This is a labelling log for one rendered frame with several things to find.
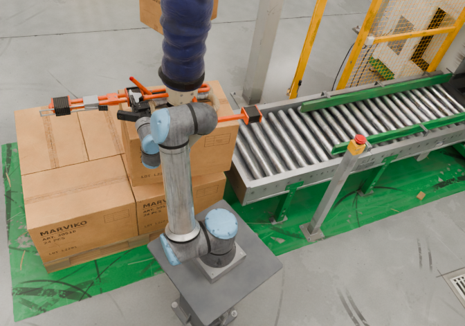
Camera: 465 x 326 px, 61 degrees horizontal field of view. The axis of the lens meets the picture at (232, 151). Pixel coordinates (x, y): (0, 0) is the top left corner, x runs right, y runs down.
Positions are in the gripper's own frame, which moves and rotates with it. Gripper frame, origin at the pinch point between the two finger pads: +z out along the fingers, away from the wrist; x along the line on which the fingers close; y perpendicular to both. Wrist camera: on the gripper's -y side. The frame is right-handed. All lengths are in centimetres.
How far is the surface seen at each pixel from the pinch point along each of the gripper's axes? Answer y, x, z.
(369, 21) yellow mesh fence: 186, -2, 40
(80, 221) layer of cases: -37, -71, -19
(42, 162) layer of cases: -52, -66, 28
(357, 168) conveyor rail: 155, -74, -34
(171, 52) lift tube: 19.7, 28.9, -7.4
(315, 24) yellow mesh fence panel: 139, 1, 41
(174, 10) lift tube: 20, 51, -8
